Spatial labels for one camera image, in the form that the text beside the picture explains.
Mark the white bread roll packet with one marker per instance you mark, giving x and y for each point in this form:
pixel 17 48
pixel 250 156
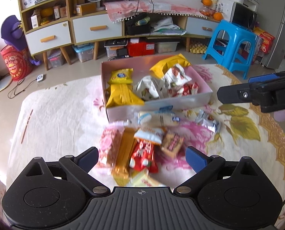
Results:
pixel 158 119

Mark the wooden shelf cabinet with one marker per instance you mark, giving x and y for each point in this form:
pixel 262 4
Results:
pixel 46 25

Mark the blue plastic stool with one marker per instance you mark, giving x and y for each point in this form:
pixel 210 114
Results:
pixel 228 56

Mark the red cylindrical tin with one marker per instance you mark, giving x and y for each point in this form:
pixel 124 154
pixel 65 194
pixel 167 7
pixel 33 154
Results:
pixel 17 62

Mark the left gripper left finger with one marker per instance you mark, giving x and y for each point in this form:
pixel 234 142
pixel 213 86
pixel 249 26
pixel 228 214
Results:
pixel 77 168

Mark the egg carton tray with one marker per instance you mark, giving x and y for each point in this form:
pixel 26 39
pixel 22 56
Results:
pixel 198 48

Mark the small red snack packet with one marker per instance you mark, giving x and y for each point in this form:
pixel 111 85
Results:
pixel 143 157

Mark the small silver snack packet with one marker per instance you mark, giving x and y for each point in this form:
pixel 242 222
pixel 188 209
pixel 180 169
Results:
pixel 207 121

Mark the white orange snack packet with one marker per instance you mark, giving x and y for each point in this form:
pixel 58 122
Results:
pixel 154 135

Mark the gold wafer bar packet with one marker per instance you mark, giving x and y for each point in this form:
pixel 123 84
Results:
pixel 128 143

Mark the large yellow snack bag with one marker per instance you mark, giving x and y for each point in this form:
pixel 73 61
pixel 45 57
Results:
pixel 121 95

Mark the silver refrigerator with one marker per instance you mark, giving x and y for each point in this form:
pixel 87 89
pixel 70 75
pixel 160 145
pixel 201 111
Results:
pixel 271 17

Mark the clear plastic storage bin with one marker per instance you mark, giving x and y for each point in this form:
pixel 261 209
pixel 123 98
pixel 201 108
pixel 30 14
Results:
pixel 166 47

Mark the black bag on shelf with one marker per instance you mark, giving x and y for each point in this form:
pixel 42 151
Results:
pixel 139 24

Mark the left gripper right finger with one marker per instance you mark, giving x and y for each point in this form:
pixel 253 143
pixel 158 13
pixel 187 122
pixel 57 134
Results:
pixel 207 169

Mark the white chestnut snack bag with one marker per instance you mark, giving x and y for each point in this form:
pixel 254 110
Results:
pixel 175 77

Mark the red storage box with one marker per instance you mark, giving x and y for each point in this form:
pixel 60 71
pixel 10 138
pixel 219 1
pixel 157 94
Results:
pixel 140 49

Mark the blue lid storage bin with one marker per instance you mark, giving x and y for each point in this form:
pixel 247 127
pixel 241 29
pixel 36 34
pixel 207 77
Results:
pixel 84 52

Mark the pink floral cloth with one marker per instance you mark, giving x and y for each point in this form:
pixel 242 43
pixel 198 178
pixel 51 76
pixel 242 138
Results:
pixel 120 11

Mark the white power adapter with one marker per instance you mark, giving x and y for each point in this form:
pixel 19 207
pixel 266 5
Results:
pixel 40 78

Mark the pink cracker packet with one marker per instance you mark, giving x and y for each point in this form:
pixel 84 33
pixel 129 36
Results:
pixel 109 146

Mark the wooden tv cabinet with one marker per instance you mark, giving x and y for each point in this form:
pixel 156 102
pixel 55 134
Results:
pixel 96 27

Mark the orange fruit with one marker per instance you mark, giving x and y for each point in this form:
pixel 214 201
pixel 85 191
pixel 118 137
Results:
pixel 207 3

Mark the floral bed sheet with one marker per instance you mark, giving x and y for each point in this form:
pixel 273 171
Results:
pixel 68 119

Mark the pink cardboard box tray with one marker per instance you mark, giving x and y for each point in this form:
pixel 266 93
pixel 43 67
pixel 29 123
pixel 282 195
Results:
pixel 193 94

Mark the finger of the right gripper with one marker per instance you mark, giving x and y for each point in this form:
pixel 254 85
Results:
pixel 266 77
pixel 240 93

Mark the white grey snack packet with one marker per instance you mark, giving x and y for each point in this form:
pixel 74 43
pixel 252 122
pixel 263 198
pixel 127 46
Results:
pixel 150 88

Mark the yellow blue-logo snack bag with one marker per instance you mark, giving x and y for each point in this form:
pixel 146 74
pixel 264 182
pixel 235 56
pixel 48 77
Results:
pixel 122 76

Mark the black microwave oven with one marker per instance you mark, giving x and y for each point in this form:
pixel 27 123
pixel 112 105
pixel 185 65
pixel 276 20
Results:
pixel 243 16

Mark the purple plush toy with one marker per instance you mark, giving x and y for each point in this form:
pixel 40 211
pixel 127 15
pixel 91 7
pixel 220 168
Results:
pixel 12 33

